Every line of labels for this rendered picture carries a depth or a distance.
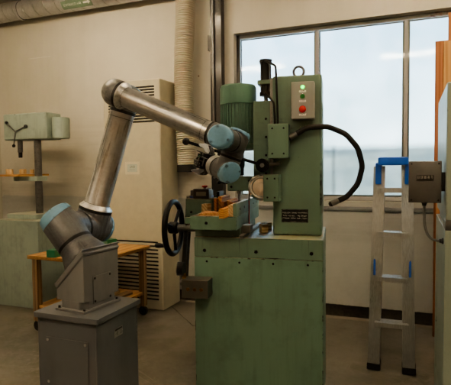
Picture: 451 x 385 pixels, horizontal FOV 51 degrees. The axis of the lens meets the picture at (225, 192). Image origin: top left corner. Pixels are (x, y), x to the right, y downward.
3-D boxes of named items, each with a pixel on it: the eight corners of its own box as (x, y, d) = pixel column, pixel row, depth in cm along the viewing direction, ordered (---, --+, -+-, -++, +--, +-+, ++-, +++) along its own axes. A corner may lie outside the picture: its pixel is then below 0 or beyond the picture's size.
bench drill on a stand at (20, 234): (35, 289, 436) (30, 118, 427) (91, 295, 413) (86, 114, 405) (-8, 303, 391) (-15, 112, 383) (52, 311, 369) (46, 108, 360)
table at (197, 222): (206, 215, 268) (206, 205, 267) (259, 216, 261) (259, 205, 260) (169, 229, 209) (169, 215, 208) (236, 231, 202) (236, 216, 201)
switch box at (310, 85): (292, 120, 210) (291, 84, 210) (314, 119, 208) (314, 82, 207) (291, 118, 204) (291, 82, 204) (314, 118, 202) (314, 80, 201)
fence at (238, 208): (256, 205, 260) (256, 195, 260) (259, 205, 260) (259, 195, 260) (233, 216, 202) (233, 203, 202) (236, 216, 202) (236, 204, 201)
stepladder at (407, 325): (368, 361, 270) (370, 157, 276) (415, 368, 261) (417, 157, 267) (366, 370, 255) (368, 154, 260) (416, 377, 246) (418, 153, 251)
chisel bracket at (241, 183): (230, 193, 234) (230, 176, 233) (258, 193, 230) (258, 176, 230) (227, 194, 227) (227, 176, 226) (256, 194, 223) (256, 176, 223)
